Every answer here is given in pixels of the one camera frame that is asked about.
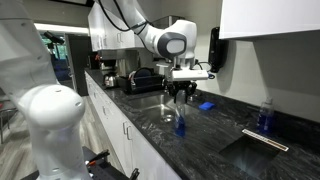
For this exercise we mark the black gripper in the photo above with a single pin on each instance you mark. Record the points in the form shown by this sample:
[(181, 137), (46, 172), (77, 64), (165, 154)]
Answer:
[(181, 84)]

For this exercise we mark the clear detergent bottle blue liquid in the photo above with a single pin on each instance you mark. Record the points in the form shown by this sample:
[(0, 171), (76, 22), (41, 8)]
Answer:
[(180, 115)]

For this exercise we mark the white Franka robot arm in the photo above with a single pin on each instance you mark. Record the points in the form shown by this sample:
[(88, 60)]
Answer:
[(50, 113)]

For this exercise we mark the blue soap bottle white pump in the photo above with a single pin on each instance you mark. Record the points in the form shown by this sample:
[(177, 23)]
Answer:
[(265, 116)]

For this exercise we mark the blue sponge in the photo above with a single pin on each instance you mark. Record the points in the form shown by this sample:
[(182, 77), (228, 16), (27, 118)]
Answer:
[(206, 106)]

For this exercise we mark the stainless steel sink basin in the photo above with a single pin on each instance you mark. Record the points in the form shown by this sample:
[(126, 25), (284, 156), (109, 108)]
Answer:
[(156, 106)]

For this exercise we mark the black dish rack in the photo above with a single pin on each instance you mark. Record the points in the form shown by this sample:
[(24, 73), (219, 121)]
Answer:
[(141, 83)]

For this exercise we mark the steel kettle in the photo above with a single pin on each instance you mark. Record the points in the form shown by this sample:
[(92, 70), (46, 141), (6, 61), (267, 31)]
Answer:
[(110, 80)]

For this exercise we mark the white lower cabinet row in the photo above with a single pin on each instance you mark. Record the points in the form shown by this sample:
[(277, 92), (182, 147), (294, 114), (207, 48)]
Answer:
[(126, 140)]

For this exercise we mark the coffee machine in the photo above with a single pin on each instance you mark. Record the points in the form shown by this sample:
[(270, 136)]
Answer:
[(106, 63)]

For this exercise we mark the countertop trash opening with label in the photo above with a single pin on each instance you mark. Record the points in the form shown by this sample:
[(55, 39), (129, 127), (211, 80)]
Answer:
[(253, 151)]

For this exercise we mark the dark tall cabinet panel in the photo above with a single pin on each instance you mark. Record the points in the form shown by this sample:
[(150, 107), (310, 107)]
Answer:
[(78, 63)]

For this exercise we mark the black red hand tool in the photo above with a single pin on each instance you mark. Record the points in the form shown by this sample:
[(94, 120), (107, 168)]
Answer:
[(98, 158)]

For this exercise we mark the dark metal stool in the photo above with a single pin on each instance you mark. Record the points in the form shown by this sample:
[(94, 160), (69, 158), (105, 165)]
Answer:
[(6, 121)]

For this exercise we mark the black wall soap dispenser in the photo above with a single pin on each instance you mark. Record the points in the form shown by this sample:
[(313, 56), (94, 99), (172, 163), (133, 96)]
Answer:
[(216, 50)]

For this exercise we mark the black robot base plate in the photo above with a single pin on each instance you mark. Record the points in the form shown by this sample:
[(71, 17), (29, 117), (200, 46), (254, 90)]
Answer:
[(103, 171)]

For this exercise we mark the white upper wall cabinet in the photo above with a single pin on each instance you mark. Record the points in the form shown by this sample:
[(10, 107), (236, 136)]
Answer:
[(270, 18)]

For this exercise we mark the black camera on stand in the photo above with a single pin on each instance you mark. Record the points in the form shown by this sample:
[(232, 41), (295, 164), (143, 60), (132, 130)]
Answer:
[(53, 37)]

